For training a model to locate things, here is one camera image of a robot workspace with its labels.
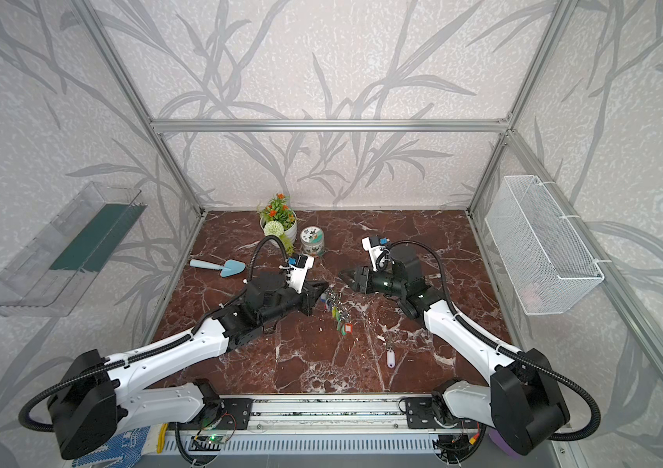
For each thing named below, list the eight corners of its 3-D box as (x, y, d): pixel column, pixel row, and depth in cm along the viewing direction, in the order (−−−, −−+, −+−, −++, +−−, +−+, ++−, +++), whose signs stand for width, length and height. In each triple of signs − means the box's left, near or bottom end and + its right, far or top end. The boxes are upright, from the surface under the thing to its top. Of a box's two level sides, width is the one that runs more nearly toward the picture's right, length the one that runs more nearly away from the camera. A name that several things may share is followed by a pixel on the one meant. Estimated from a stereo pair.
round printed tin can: (302, 258, 108) (299, 244, 101) (304, 241, 113) (302, 226, 106) (323, 259, 108) (321, 244, 101) (324, 241, 113) (323, 226, 106)
